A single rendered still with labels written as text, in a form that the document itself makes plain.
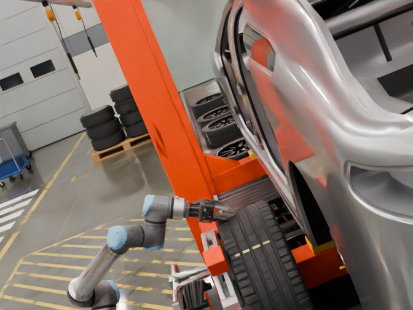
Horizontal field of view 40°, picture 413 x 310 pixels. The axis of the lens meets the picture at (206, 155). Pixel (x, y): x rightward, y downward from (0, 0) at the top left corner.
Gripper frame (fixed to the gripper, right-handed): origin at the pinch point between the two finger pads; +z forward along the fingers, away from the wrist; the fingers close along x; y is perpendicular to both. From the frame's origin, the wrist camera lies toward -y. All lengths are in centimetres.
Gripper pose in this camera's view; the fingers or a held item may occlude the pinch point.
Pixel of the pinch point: (232, 212)
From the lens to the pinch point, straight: 237.8
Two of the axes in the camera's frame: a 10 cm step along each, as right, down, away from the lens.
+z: 9.9, 1.0, 0.8
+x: 1.1, -9.8, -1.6
